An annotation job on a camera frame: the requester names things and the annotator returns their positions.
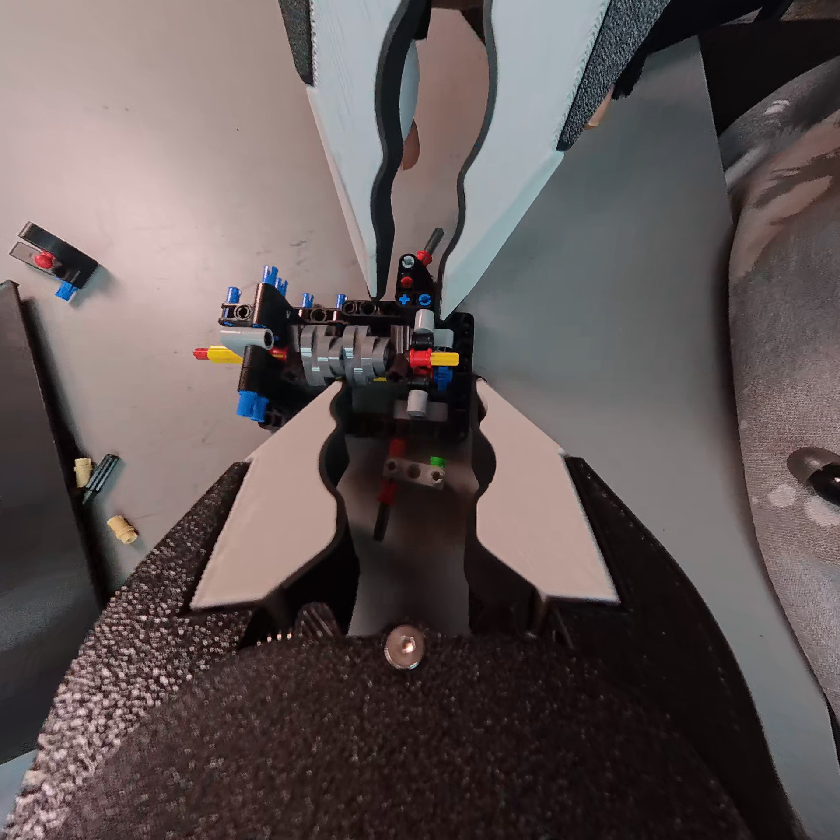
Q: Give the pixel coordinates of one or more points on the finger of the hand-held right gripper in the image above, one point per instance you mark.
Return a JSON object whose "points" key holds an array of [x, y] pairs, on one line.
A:
{"points": [[525, 131], [348, 131]]}

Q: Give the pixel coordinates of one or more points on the black brick subassembly with pins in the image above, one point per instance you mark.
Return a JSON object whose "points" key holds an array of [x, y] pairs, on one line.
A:
{"points": [[65, 253]]}

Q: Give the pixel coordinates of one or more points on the person in grey hoodie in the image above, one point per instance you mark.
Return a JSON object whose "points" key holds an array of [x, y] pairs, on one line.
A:
{"points": [[774, 328]]}

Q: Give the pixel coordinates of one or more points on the dark flat platform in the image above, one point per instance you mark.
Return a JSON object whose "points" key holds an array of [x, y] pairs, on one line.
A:
{"points": [[33, 525]]}

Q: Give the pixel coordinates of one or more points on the person's right hand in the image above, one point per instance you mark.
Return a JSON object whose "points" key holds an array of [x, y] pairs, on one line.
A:
{"points": [[410, 143]]}

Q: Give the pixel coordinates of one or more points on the pile of small connector pins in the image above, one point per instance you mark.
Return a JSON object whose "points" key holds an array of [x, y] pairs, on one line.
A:
{"points": [[123, 529]]}

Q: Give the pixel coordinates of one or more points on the black toy brick engine frame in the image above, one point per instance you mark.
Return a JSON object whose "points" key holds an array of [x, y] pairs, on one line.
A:
{"points": [[341, 358]]}

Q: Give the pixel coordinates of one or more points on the black triangular brick plate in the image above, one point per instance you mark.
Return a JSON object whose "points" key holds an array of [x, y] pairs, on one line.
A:
{"points": [[421, 279]]}

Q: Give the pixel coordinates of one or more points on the grey desk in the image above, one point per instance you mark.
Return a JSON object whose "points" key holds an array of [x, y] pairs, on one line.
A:
{"points": [[164, 131]]}

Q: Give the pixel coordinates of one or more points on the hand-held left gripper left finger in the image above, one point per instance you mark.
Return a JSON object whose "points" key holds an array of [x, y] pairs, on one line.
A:
{"points": [[275, 525]]}

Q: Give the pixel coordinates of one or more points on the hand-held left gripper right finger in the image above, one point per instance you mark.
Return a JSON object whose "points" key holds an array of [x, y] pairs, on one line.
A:
{"points": [[544, 525]]}

